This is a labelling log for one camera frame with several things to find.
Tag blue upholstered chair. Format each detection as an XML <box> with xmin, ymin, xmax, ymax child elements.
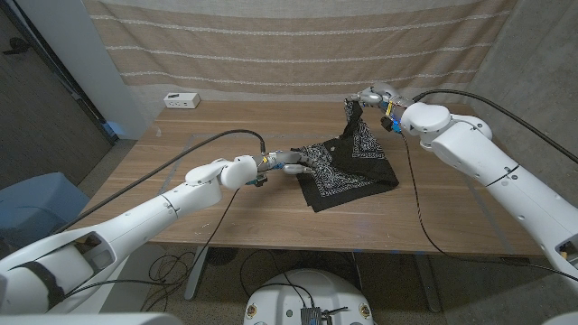
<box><xmin>0</xmin><ymin>172</ymin><xmax>90</xmax><ymax>254</ymax></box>

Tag small grey torso device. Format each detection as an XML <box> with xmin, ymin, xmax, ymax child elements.
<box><xmin>301</xmin><ymin>307</ymin><xmax>322</xmax><ymax>325</ymax></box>

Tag black paisley bandana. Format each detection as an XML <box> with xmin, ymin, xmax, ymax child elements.
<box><xmin>291</xmin><ymin>99</ymin><xmax>401</xmax><ymax>213</ymax></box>

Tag beige striped backdrop cloth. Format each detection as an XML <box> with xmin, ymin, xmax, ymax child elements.
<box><xmin>83</xmin><ymin>0</ymin><xmax>518</xmax><ymax>105</ymax></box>

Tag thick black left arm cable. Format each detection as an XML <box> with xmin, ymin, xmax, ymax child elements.
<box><xmin>51</xmin><ymin>128</ymin><xmax>267</xmax><ymax>236</ymax></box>

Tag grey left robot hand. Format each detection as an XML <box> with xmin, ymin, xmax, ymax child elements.
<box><xmin>256</xmin><ymin>150</ymin><xmax>320</xmax><ymax>176</ymax></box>

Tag black floor cable loops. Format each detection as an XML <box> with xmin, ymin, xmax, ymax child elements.
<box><xmin>142</xmin><ymin>251</ymin><xmax>196</xmax><ymax>312</ymax></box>

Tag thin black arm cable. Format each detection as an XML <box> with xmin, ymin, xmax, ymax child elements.
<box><xmin>400</xmin><ymin>130</ymin><xmax>578</xmax><ymax>277</ymax></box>
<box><xmin>62</xmin><ymin>187</ymin><xmax>241</xmax><ymax>299</ymax></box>

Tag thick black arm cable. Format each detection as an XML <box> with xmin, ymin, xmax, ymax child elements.
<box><xmin>51</xmin><ymin>128</ymin><xmax>267</xmax><ymax>236</ymax></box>
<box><xmin>413</xmin><ymin>88</ymin><xmax>578</xmax><ymax>164</ymax></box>

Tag grey metal table leg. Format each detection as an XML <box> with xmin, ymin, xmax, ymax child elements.
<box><xmin>183</xmin><ymin>246</ymin><xmax>210</xmax><ymax>302</ymax></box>
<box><xmin>413</xmin><ymin>254</ymin><xmax>443</xmax><ymax>314</ymax></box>

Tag thin black torso cable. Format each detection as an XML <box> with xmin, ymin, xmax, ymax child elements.
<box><xmin>238</xmin><ymin>249</ymin><xmax>317</xmax><ymax>311</ymax></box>

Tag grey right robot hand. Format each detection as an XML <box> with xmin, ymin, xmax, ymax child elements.
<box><xmin>346</xmin><ymin>81</ymin><xmax>414</xmax><ymax>120</ymax></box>

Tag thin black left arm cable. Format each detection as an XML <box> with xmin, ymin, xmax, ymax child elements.
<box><xmin>62</xmin><ymin>187</ymin><xmax>241</xmax><ymax>299</ymax></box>

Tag white power strip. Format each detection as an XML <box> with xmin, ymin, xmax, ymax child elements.
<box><xmin>163</xmin><ymin>92</ymin><xmax>201</xmax><ymax>110</ymax></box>

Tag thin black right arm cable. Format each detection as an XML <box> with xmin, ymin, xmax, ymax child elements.
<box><xmin>400</xmin><ymin>130</ymin><xmax>578</xmax><ymax>277</ymax></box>

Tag black round floor disc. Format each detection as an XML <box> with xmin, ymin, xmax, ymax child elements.
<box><xmin>208</xmin><ymin>246</ymin><xmax>239</xmax><ymax>265</ymax></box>

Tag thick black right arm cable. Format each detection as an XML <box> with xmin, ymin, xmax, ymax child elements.
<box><xmin>413</xmin><ymin>88</ymin><xmax>578</xmax><ymax>164</ymax></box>

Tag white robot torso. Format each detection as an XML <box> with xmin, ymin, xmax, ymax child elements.
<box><xmin>243</xmin><ymin>268</ymin><xmax>375</xmax><ymax>325</ymax></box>

